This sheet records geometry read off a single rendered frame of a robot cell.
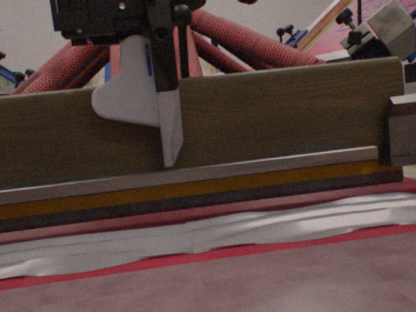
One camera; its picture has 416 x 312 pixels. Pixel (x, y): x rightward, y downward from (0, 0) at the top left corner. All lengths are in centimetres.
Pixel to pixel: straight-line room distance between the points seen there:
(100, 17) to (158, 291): 19
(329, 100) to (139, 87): 14
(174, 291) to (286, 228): 9
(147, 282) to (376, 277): 10
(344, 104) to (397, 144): 5
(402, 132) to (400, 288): 19
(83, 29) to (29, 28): 436
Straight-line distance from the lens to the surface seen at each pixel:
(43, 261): 28
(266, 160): 34
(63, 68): 103
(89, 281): 25
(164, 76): 32
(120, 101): 33
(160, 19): 32
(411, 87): 67
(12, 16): 474
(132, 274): 25
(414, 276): 22
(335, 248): 26
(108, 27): 33
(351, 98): 38
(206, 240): 28
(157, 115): 32
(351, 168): 39
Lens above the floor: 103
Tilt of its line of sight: 6 degrees down
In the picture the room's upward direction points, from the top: 6 degrees counter-clockwise
